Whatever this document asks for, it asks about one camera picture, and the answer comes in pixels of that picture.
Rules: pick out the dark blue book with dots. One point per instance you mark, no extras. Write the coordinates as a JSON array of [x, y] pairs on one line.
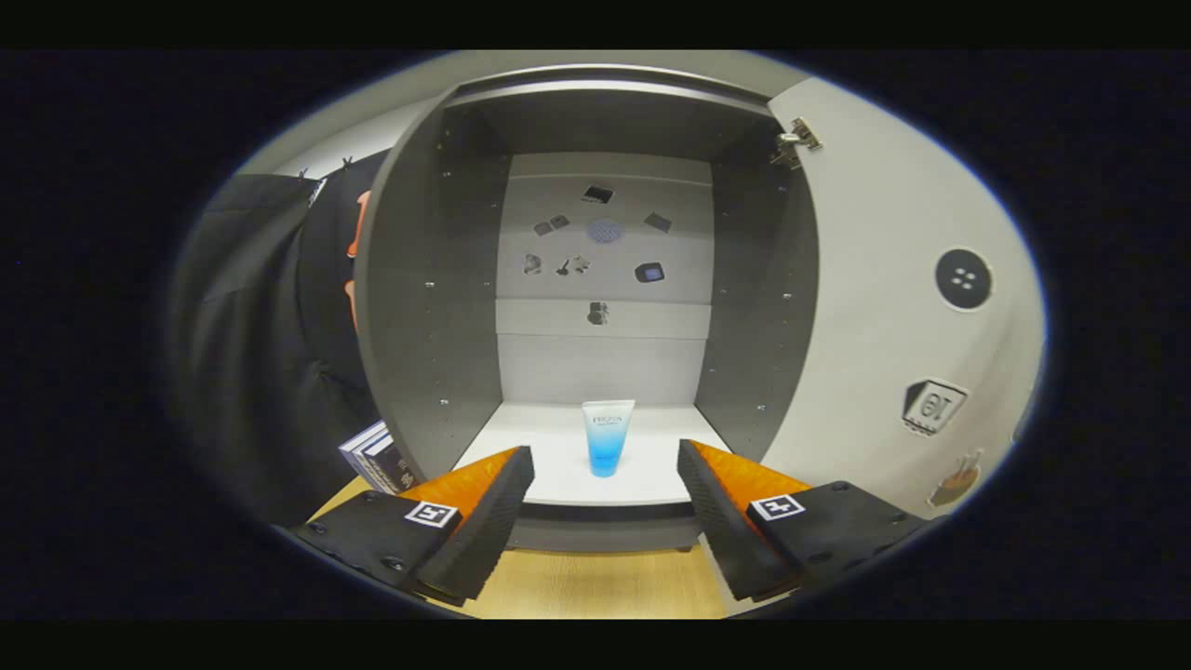
[[395, 470]]

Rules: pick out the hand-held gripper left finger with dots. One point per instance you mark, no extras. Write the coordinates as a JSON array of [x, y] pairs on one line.
[[484, 526]]

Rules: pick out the dark grey cabinet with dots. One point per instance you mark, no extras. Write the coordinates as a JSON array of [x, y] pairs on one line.
[[419, 326]]

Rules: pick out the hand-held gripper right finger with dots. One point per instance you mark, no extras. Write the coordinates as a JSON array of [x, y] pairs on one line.
[[721, 526]]

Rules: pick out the metal door hinge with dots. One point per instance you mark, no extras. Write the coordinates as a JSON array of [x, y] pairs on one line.
[[796, 140]]

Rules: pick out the white spine book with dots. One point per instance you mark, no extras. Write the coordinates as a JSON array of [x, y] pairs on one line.
[[368, 445]]

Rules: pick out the blue and white tube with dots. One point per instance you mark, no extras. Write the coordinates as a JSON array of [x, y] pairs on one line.
[[607, 447]]

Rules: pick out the pale blue book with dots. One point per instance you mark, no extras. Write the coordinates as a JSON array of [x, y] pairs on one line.
[[352, 454]]

